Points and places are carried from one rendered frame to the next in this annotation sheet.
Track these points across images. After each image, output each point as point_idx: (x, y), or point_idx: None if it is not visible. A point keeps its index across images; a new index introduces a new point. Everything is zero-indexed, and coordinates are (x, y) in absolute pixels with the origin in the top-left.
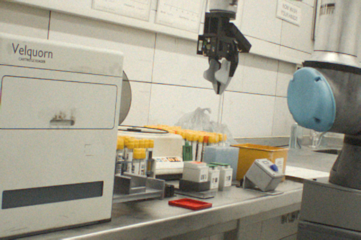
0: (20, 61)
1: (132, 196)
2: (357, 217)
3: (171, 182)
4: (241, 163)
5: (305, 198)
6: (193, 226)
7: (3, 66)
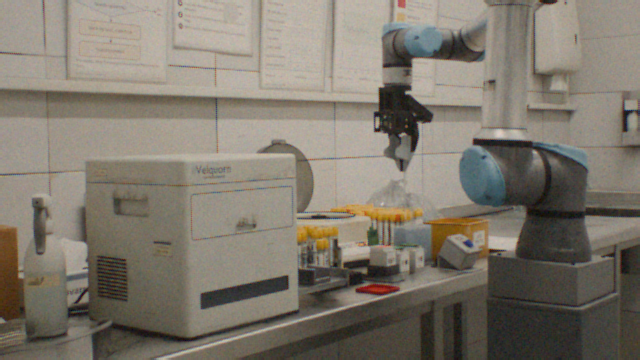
0: (204, 180)
1: (317, 286)
2: (543, 288)
3: (361, 269)
4: (436, 241)
5: (491, 273)
6: (381, 311)
7: (190, 187)
